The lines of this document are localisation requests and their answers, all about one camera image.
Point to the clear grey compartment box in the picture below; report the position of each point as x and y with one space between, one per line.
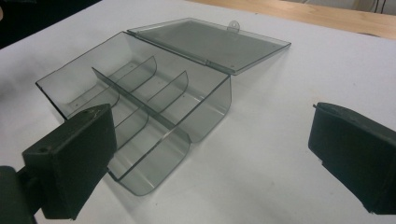
162 93

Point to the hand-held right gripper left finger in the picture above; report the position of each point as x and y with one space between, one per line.
71 158

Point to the white table cover board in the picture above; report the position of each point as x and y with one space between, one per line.
280 124

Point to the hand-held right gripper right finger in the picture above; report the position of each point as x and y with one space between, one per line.
358 155

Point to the wooden table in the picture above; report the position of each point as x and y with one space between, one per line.
311 15

